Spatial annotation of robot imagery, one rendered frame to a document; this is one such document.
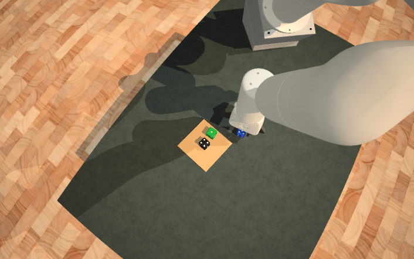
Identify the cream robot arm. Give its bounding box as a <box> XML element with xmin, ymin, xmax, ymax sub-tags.
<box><xmin>234</xmin><ymin>0</ymin><xmax>414</xmax><ymax>146</ymax></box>

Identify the orange flat mat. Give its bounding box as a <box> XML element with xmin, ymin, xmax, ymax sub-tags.
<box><xmin>178</xmin><ymin>119</ymin><xmax>232</xmax><ymax>172</ymax></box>

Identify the black die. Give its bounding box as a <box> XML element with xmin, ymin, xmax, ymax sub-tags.
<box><xmin>199</xmin><ymin>138</ymin><xmax>210</xmax><ymax>150</ymax></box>

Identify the blue die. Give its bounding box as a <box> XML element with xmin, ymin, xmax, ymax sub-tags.
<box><xmin>236</xmin><ymin>129</ymin><xmax>246</xmax><ymax>138</ymax></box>

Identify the green die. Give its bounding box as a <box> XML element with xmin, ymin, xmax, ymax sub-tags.
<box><xmin>206</xmin><ymin>127</ymin><xmax>217</xmax><ymax>139</ymax></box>

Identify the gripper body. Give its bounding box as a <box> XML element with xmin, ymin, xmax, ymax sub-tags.
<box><xmin>229</xmin><ymin>107</ymin><xmax>264</xmax><ymax>135</ymax></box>

